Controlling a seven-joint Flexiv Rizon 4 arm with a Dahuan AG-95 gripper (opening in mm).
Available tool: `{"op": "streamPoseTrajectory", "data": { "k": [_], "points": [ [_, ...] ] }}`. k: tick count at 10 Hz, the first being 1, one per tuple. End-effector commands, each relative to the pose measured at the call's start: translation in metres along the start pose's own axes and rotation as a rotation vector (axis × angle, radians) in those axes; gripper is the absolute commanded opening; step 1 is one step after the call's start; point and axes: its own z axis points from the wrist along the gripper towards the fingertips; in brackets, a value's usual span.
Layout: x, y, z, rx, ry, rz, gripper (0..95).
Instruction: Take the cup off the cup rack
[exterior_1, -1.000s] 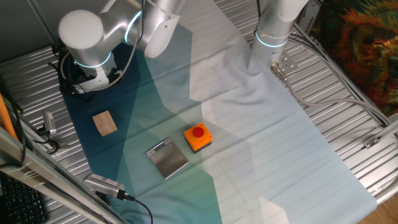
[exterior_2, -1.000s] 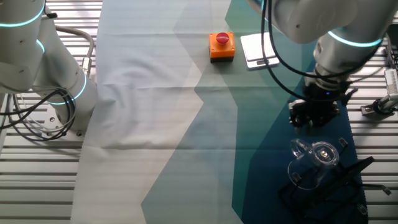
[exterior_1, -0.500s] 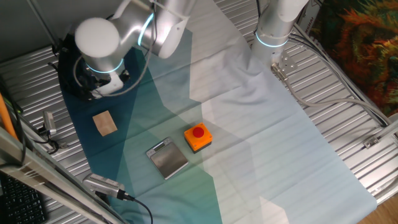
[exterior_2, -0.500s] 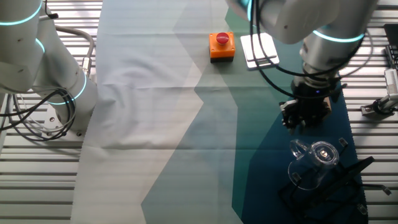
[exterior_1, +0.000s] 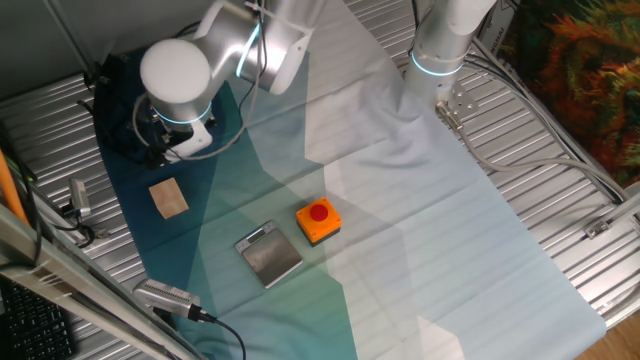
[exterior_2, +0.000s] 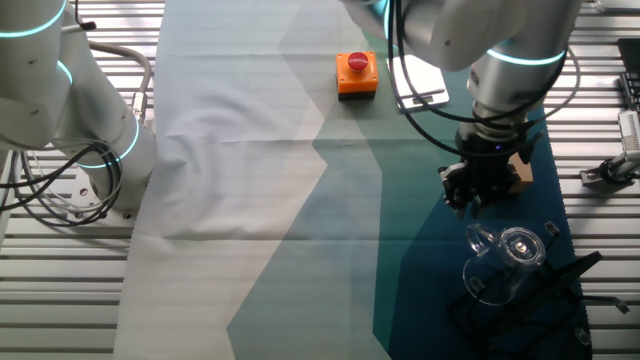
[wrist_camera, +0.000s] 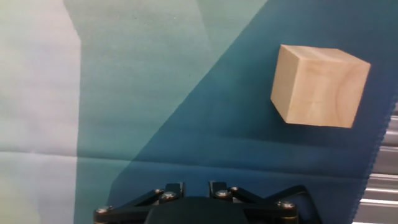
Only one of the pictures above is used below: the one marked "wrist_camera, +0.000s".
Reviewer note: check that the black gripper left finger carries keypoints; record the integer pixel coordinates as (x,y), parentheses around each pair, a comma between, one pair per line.
(130,205)

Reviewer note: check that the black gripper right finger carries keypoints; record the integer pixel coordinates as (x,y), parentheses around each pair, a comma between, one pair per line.
(280,211)

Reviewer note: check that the blue green white tablecloth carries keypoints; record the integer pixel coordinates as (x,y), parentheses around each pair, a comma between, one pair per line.
(186,109)

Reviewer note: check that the wooden cube block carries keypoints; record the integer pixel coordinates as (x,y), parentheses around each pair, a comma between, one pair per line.
(320,87)

